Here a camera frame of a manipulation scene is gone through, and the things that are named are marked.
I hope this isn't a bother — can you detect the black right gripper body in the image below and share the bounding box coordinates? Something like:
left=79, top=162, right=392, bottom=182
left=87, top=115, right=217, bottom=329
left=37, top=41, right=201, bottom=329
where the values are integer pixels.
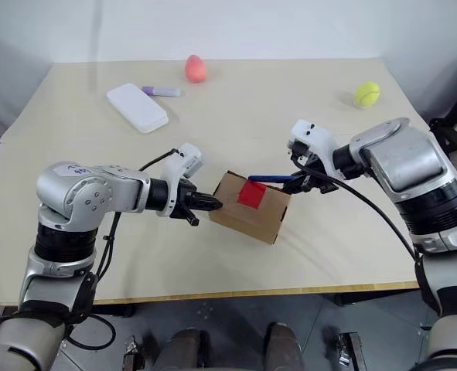
left=289, top=141, right=339, bottom=194

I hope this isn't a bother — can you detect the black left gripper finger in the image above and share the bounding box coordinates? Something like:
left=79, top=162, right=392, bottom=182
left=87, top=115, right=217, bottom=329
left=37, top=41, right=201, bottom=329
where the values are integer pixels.
left=195, top=200, right=223, bottom=213
left=193, top=192, right=220, bottom=205

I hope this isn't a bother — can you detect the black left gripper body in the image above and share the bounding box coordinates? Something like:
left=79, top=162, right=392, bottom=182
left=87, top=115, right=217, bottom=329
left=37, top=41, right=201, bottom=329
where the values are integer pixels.
left=169, top=177, right=201, bottom=226

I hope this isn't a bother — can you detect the blue pen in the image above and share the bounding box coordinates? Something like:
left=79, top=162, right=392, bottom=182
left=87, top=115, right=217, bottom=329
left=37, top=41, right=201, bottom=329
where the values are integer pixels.
left=247, top=174, right=295, bottom=184

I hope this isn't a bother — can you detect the cardboard box with red tape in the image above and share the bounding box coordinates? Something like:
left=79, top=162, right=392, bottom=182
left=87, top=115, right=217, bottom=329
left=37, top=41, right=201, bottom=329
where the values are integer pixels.
left=208, top=171, right=292, bottom=245

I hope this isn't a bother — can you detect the yellow tennis ball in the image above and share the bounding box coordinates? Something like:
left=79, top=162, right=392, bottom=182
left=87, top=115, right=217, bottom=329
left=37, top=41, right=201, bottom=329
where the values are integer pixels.
left=354, top=80, right=381, bottom=108

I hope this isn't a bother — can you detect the white rectangular plastic case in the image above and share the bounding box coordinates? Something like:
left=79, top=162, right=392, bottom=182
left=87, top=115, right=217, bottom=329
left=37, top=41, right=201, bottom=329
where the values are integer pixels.
left=106, top=83, right=170, bottom=134

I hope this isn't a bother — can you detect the purple marker pen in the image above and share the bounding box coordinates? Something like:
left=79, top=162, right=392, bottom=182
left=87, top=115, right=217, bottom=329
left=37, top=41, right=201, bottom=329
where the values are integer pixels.
left=142, top=85, right=182, bottom=97

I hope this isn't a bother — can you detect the pink peach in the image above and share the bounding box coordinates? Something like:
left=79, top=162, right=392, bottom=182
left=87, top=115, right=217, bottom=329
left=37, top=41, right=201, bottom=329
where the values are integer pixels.
left=184, top=54, right=208, bottom=84

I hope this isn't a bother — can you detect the black chair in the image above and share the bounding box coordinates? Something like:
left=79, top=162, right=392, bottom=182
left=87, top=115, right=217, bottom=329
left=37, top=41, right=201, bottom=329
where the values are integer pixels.
left=428, top=73, right=457, bottom=171

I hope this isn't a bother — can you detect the dark brown rounded shape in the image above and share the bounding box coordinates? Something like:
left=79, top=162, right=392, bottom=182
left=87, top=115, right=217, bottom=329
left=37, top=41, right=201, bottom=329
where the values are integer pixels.
left=266, top=322, right=305, bottom=371
left=162, top=328, right=206, bottom=371

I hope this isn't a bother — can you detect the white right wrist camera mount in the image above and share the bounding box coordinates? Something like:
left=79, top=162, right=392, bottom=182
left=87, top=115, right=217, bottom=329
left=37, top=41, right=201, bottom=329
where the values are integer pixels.
left=288, top=118, right=346, bottom=181

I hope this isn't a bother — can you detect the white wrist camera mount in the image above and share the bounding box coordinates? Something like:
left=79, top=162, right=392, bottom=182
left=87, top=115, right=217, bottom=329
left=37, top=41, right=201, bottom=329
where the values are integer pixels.
left=288, top=118, right=346, bottom=181
left=156, top=142, right=205, bottom=217

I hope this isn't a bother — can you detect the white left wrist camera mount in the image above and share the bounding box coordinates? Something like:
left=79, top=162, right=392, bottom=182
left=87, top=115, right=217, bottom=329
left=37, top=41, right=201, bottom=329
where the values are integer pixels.
left=156, top=142, right=205, bottom=217

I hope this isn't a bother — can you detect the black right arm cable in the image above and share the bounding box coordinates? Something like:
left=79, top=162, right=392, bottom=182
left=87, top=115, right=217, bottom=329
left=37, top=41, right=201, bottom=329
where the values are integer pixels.
left=299, top=165, right=444, bottom=316

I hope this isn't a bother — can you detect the black table frame bracket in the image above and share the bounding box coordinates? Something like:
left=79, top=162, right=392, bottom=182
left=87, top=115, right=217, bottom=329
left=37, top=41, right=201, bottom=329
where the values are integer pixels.
left=107, top=303, right=136, bottom=318

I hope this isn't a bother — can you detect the metal clamp bracket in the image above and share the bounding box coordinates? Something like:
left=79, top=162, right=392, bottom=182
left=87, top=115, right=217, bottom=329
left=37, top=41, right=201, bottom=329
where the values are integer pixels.
left=338, top=331, right=364, bottom=371
left=122, top=335, right=146, bottom=371

